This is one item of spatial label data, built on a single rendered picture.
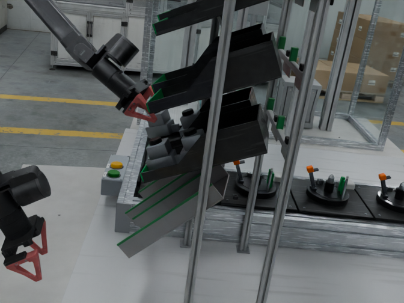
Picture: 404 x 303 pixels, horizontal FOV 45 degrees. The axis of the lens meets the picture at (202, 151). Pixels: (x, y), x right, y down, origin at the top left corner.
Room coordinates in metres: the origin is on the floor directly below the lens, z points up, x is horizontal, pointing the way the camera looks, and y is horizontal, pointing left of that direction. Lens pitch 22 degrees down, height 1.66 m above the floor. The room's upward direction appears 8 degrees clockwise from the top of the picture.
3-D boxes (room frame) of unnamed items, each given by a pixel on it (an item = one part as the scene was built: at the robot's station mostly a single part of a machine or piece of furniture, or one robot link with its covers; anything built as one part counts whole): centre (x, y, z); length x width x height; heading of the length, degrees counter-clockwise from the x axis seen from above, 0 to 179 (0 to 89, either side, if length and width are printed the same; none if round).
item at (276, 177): (1.46, -0.19, 1.01); 0.24 x 0.24 x 0.13; 4
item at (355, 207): (1.48, -0.44, 1.01); 0.24 x 0.24 x 0.13; 4
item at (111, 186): (1.51, 0.28, 0.93); 0.21 x 0.07 x 0.06; 4
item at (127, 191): (1.70, 0.23, 0.91); 0.89 x 0.06 x 0.11; 4
